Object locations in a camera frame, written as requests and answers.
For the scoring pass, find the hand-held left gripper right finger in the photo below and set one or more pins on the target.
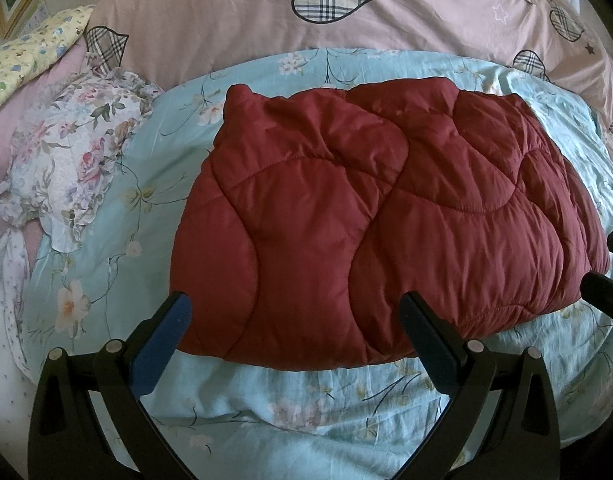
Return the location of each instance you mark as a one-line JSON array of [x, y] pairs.
[[434, 345]]

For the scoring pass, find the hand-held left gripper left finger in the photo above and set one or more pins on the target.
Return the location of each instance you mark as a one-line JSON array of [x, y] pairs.
[[159, 340]]

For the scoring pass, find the red quilted jacket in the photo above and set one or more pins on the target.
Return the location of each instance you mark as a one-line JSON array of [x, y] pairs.
[[386, 220]]

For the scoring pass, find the light blue floral bedsheet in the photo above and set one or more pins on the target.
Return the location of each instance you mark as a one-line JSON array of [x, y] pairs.
[[266, 410]]

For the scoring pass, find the white dotted cloth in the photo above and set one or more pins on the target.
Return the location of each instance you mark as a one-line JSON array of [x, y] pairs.
[[6, 320]]

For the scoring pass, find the floral ruffled pillow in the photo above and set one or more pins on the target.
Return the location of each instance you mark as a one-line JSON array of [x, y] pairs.
[[71, 160]]

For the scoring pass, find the pink sheet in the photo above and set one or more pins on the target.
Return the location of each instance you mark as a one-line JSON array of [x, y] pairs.
[[21, 110]]

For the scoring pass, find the yellow floral pillow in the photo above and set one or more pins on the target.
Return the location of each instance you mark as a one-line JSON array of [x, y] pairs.
[[31, 55]]

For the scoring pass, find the pink duvet with plaid hearts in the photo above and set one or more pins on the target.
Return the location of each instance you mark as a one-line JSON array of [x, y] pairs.
[[226, 20]]

